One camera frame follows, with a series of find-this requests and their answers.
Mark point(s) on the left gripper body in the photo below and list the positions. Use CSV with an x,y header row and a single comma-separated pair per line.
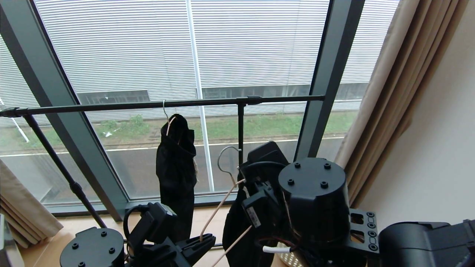
x,y
159,256

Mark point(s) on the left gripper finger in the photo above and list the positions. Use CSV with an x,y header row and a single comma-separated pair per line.
x,y
200,240
202,254

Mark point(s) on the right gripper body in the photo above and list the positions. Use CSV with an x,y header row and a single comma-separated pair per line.
x,y
267,215

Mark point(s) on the thin black shorts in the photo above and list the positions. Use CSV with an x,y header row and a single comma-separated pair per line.
x,y
237,230

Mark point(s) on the pink clothes hanger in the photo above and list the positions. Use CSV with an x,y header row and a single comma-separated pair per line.
x,y
169,124
219,207

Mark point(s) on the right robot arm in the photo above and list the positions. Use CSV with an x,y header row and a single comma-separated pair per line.
x,y
319,207

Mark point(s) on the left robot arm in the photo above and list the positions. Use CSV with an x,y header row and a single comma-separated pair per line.
x,y
92,248

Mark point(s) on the white laundry basket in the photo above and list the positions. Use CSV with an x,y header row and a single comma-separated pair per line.
x,y
289,257

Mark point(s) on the black clothes rack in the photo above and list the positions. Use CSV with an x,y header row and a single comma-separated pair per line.
x,y
111,105

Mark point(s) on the beige curtain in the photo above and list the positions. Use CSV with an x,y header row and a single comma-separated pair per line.
x,y
400,74
22,215

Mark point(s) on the window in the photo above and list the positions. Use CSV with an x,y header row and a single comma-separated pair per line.
x,y
55,92

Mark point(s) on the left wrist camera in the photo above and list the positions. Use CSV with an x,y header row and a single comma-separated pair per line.
x,y
156,218

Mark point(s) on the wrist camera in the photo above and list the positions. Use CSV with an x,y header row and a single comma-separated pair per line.
x,y
265,155
156,218

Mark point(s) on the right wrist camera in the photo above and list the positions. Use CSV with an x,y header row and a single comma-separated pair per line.
x,y
265,155

